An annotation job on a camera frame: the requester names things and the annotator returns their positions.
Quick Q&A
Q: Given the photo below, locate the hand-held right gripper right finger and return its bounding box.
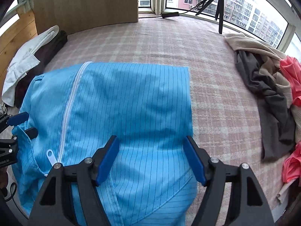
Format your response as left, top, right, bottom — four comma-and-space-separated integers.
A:
183, 135, 275, 226

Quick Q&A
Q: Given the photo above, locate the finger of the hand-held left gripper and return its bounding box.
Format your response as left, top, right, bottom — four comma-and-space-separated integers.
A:
6, 112, 30, 126
12, 127, 38, 142

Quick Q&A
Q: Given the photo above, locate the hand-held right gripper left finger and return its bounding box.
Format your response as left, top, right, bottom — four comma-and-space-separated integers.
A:
28, 135, 120, 226

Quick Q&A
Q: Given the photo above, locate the blue striped jacket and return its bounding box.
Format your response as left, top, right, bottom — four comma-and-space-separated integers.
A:
11, 61, 198, 226

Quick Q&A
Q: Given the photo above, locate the white shirt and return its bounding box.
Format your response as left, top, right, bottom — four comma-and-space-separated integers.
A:
1, 25, 60, 107

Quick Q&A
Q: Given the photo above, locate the dark red garment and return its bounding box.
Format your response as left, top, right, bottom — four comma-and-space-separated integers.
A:
14, 30, 68, 109

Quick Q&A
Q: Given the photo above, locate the pine wood board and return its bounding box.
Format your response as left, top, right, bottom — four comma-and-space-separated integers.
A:
0, 3, 38, 85

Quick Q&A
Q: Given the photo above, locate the dark grey garment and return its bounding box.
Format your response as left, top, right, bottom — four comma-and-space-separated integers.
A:
234, 50, 296, 162

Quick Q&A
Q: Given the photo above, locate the pink plaid mat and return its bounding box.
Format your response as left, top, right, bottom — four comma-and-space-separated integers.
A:
42, 14, 294, 217

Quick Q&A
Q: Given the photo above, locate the beige garment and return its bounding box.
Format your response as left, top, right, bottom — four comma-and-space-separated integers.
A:
224, 32, 301, 144

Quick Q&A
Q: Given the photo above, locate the large wood panel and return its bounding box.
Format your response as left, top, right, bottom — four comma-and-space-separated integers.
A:
33, 0, 139, 34

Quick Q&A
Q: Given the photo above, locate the pink garment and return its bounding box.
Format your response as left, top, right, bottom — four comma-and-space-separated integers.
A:
279, 56, 301, 183

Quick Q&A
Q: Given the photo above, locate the black tripod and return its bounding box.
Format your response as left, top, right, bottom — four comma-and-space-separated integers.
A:
195, 0, 230, 34

